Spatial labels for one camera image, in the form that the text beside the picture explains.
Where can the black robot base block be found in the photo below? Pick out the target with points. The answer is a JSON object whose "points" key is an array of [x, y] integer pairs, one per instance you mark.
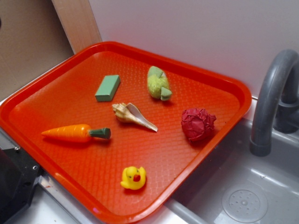
{"points": [[19, 176]]}

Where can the yellow rubber duck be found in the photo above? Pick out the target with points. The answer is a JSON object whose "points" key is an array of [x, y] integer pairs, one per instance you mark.
{"points": [[133, 178]]}

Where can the beige conch seashell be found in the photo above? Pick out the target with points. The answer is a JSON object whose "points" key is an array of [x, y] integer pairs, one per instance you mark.
{"points": [[129, 113]]}

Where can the green plush toy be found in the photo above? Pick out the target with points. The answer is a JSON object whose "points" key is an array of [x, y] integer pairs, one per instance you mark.
{"points": [[158, 84]]}

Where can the orange plastic tray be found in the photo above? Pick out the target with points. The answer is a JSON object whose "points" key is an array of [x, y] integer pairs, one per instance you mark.
{"points": [[92, 171]]}

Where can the green rectangular block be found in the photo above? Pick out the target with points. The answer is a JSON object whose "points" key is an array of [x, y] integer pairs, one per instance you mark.
{"points": [[108, 88]]}

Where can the crumpled red paper ball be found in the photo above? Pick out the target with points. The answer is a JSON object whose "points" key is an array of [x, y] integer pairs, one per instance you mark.
{"points": [[197, 124]]}

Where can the orange toy carrot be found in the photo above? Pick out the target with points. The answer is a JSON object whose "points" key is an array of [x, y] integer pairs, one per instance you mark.
{"points": [[80, 133]]}

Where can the grey toy sink basin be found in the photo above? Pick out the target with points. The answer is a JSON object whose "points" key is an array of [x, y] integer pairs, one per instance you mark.
{"points": [[232, 186]]}

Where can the light wooden board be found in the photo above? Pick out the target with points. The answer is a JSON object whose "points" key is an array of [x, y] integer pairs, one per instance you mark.
{"points": [[78, 22]]}

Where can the grey plastic faucet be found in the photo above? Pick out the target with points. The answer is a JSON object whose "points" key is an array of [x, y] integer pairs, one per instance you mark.
{"points": [[277, 107]]}

